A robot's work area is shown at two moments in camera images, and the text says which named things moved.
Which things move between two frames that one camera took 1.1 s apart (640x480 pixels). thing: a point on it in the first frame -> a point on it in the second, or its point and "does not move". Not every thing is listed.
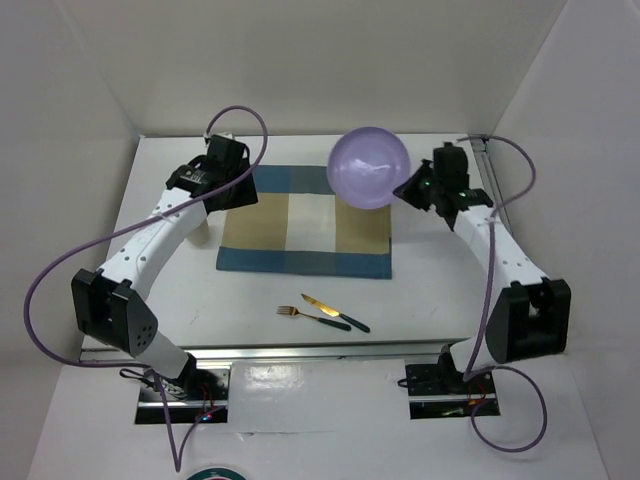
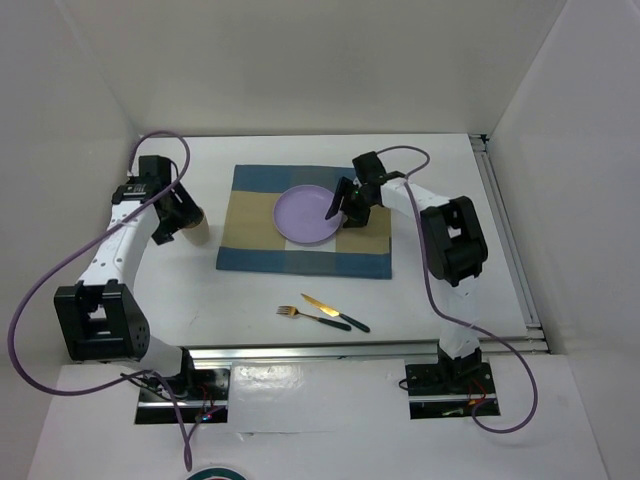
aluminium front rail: [282, 351] does not move
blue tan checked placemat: [299, 227] does not move
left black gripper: [245, 195] -> [187, 212]
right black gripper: [408, 190] -> [341, 191]
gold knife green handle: [334, 313] does not move
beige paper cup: [200, 236] does not move
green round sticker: [218, 474] does not move
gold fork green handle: [285, 310] does not move
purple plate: [366, 164] -> [300, 214]
